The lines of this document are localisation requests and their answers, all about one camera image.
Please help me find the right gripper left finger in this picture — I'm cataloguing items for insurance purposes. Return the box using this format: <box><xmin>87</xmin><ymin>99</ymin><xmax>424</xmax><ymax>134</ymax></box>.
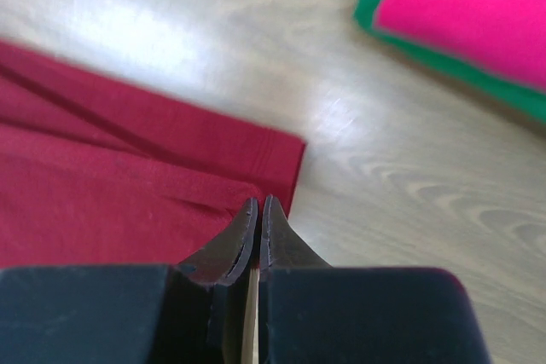
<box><xmin>177</xmin><ymin>198</ymin><xmax>258</xmax><ymax>286</ymax></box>

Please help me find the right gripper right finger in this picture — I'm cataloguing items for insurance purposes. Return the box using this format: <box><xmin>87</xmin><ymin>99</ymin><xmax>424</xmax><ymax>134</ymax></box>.
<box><xmin>258</xmin><ymin>195</ymin><xmax>331</xmax><ymax>270</ymax></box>

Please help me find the dark red t shirt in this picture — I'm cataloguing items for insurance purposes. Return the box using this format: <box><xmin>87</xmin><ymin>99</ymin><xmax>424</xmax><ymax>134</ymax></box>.
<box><xmin>1</xmin><ymin>42</ymin><xmax>305</xmax><ymax>267</ymax></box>

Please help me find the folded green t shirt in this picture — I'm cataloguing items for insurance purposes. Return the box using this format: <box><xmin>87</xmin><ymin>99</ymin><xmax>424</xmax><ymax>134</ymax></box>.
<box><xmin>353</xmin><ymin>0</ymin><xmax>545</xmax><ymax>123</ymax></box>

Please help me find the folded pink t shirt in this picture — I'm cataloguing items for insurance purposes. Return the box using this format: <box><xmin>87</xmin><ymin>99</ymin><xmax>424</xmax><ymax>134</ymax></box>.
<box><xmin>375</xmin><ymin>0</ymin><xmax>545</xmax><ymax>90</ymax></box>

